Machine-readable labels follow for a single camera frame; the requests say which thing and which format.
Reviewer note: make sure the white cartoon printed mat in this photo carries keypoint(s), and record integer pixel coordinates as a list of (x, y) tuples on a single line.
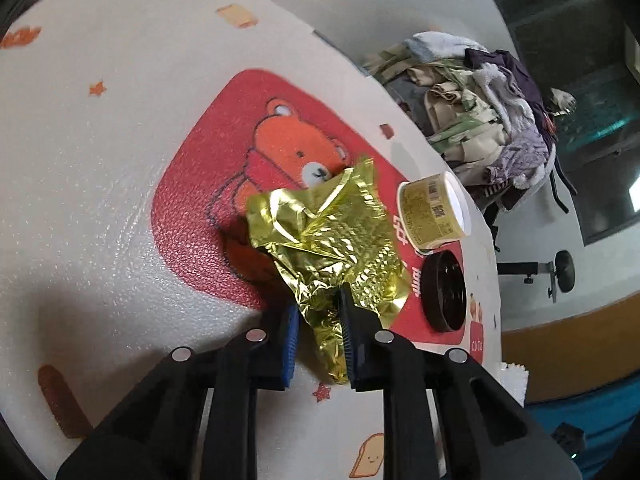
[(100, 185)]

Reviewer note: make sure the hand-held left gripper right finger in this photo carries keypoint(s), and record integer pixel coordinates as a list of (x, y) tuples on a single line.
[(352, 345)]

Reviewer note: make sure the blue bag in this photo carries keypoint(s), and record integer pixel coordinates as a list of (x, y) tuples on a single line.
[(600, 420)]

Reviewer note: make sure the pile of clothes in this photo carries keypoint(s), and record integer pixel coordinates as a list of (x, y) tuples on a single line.
[(480, 110)]

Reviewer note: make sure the dark glass window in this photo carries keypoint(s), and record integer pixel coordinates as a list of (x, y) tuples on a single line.
[(590, 85)]

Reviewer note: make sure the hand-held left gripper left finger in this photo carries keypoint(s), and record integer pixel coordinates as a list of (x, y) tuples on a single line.
[(287, 350)]

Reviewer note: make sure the black round lid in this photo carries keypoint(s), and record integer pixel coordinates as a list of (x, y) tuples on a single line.
[(445, 290)]

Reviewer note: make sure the white foam net sleeve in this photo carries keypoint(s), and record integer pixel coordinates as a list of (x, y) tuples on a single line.
[(515, 380)]

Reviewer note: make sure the black office chair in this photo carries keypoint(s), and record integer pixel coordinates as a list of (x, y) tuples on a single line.
[(565, 270)]

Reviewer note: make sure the small black device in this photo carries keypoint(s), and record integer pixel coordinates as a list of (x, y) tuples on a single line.
[(567, 440)]

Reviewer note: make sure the yellow paper cup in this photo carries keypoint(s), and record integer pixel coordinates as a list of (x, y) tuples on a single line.
[(425, 210)]

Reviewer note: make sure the wooden panel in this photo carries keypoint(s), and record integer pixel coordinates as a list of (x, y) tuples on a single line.
[(565, 355)]

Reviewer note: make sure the gold foil wrapper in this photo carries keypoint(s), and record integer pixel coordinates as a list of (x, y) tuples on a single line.
[(330, 240)]

